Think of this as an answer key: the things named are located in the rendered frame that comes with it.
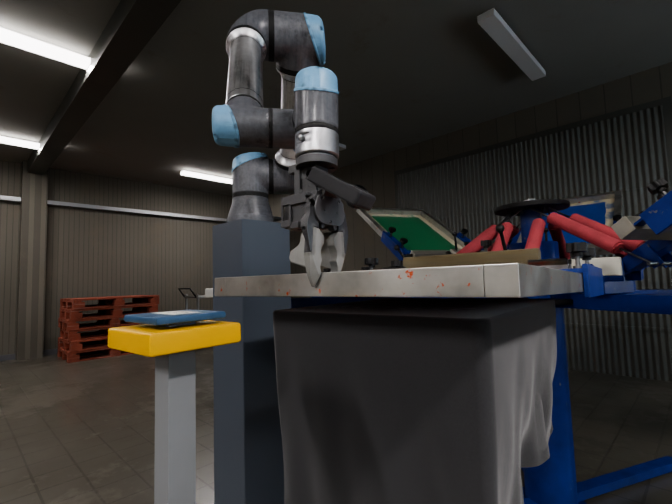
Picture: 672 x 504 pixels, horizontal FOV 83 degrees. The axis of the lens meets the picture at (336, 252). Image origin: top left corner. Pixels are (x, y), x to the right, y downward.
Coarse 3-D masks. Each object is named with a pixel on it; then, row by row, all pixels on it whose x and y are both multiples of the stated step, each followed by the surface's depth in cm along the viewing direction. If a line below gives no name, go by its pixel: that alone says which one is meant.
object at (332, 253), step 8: (328, 232) 64; (336, 232) 63; (328, 240) 63; (336, 240) 63; (328, 248) 64; (336, 248) 62; (328, 256) 65; (336, 256) 62; (344, 256) 64; (328, 264) 65; (336, 264) 62
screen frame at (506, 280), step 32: (224, 288) 75; (256, 288) 69; (288, 288) 64; (320, 288) 59; (352, 288) 55; (384, 288) 52; (416, 288) 48; (448, 288) 46; (480, 288) 43; (512, 288) 41; (544, 288) 50; (576, 288) 71
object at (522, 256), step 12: (480, 252) 103; (492, 252) 101; (504, 252) 98; (516, 252) 97; (528, 252) 95; (540, 252) 95; (408, 264) 116; (420, 264) 114; (432, 264) 111; (444, 264) 109; (456, 264) 107; (468, 264) 104; (480, 264) 102
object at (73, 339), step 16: (64, 304) 572; (80, 304) 528; (112, 304) 588; (128, 304) 579; (144, 304) 590; (64, 320) 537; (80, 320) 529; (112, 320) 557; (64, 336) 547; (80, 336) 530; (96, 336) 546; (64, 352) 533; (80, 352) 525; (112, 352) 552; (128, 352) 571
